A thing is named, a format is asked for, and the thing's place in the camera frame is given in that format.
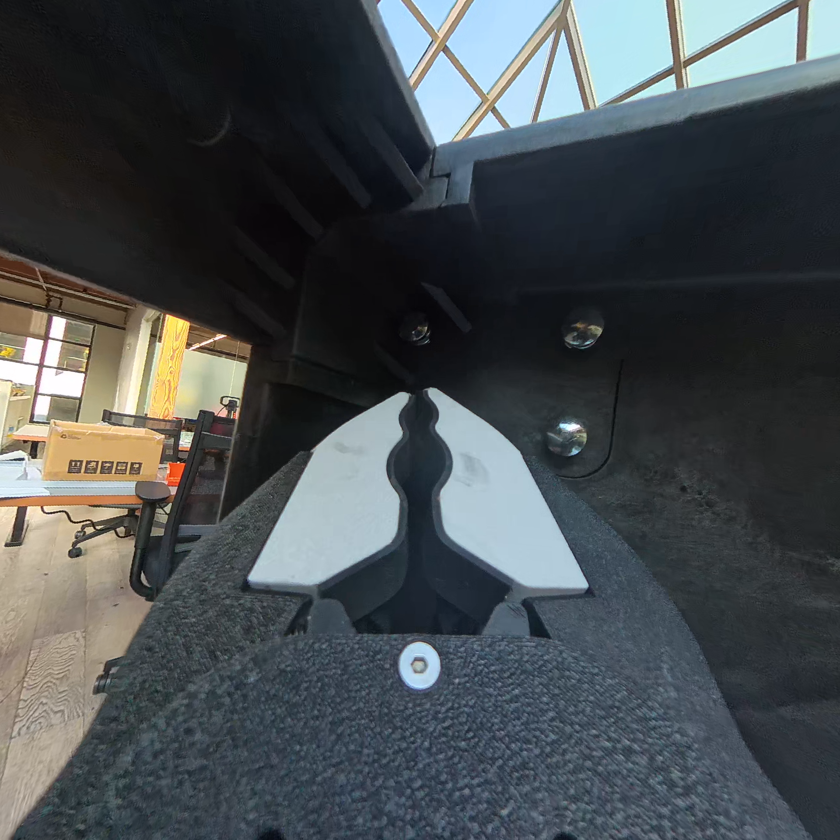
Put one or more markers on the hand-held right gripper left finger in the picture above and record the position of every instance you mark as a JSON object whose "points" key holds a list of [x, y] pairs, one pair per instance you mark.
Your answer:
{"points": [[328, 512]]}

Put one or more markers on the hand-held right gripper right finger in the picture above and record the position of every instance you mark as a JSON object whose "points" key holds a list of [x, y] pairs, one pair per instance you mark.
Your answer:
{"points": [[505, 512]]}

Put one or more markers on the silver screw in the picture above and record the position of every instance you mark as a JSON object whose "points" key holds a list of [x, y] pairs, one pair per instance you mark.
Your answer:
{"points": [[583, 327], [415, 327], [565, 436]]}

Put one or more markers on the black plastic box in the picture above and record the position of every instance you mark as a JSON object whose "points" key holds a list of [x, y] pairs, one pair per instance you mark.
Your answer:
{"points": [[722, 229]]}

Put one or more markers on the grey desk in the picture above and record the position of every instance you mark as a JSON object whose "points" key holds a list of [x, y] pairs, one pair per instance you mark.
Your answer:
{"points": [[18, 525]]}

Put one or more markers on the orange crate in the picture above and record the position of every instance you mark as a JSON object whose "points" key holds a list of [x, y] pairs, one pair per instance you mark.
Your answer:
{"points": [[175, 474]]}

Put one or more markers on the black office chair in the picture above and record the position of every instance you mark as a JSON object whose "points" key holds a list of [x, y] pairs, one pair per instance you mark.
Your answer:
{"points": [[105, 525], [148, 492]]}

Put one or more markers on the wooden pillar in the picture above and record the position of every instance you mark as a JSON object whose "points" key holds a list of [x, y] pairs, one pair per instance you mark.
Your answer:
{"points": [[169, 367]]}

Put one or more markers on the brown cardboard box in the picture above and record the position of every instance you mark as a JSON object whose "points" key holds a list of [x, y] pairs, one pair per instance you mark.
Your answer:
{"points": [[98, 453]]}

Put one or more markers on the black framed window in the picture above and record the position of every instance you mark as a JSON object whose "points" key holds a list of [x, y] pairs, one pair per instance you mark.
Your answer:
{"points": [[59, 367]]}

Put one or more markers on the white paper stack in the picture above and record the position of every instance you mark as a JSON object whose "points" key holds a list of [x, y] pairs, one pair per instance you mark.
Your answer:
{"points": [[19, 482]]}

